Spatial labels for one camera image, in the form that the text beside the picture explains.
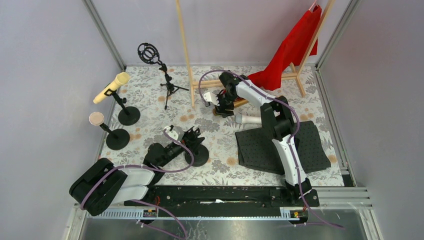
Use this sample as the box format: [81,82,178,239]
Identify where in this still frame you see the gold microphone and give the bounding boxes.
[212,98,248,118]

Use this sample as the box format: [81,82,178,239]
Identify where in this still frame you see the black round-base mic stand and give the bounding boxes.
[99,123,130,151]

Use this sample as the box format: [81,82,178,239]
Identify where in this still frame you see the cream yellow microphone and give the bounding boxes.
[93,72,130,104]

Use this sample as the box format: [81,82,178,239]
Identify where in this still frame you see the pink microphone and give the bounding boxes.
[88,112,105,126]

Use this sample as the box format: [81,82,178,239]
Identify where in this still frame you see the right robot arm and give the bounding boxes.
[202,70,313,209]

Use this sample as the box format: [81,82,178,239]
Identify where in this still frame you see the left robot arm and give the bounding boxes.
[69,125,209,216]

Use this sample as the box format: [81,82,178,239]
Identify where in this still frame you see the white microphone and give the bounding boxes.
[234,114,262,125]

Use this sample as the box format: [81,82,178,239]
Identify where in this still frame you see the dark perforated foam mat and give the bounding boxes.
[235,121,331,175]

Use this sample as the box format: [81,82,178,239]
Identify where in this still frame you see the red cloth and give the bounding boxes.
[248,5,322,91]

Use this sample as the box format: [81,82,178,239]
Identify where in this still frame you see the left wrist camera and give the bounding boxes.
[164,125,185,142]

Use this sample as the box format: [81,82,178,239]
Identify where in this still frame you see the wooden rack frame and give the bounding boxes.
[174,0,336,109]

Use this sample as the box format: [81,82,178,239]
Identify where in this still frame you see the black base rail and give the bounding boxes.
[142,185,320,211]

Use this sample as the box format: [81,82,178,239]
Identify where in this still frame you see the grey slotted cable duct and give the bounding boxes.
[96,206,309,221]

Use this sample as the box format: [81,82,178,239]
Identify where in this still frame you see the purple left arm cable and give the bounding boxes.
[80,127,196,240]

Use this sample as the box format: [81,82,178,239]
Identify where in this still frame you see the black tripod shock-mount stand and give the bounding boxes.
[137,42,189,110]

